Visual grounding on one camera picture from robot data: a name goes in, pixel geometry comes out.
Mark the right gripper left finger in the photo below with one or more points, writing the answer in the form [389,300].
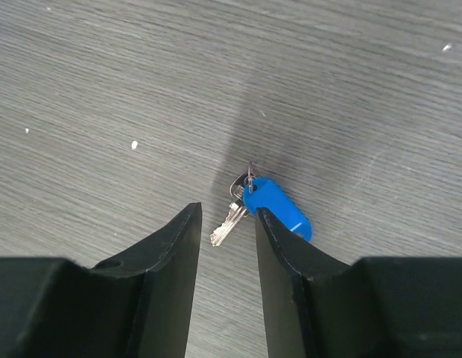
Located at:
[136,303]

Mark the blue tagged key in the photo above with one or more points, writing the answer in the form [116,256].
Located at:
[250,192]

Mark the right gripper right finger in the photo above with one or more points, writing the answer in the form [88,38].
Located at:
[316,306]

